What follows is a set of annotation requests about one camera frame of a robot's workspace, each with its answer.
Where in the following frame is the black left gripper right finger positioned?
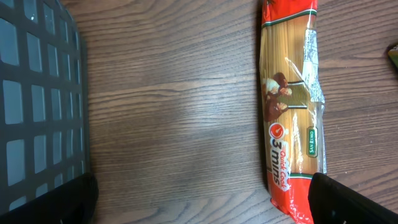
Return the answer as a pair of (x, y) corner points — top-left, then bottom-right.
(308, 172), (397, 224)

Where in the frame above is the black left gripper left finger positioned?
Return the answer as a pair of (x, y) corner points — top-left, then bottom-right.
(1, 172), (99, 224)

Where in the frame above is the orange spaghetti packet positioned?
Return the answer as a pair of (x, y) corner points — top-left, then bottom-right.
(259, 0), (326, 223)

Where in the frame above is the green drink carton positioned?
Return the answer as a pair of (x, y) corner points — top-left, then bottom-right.
(387, 44), (398, 69)

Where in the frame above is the grey plastic shopping basket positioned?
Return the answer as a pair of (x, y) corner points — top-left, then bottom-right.
(1, 0), (90, 213)

